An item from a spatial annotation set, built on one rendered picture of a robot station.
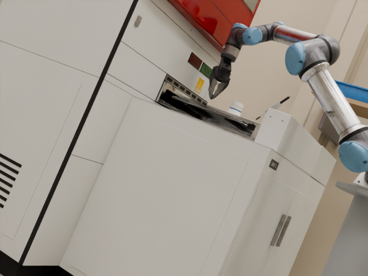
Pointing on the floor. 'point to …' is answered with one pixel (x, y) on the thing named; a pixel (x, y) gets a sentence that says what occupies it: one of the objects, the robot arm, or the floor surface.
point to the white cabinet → (190, 203)
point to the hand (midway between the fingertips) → (212, 96)
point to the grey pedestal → (351, 237)
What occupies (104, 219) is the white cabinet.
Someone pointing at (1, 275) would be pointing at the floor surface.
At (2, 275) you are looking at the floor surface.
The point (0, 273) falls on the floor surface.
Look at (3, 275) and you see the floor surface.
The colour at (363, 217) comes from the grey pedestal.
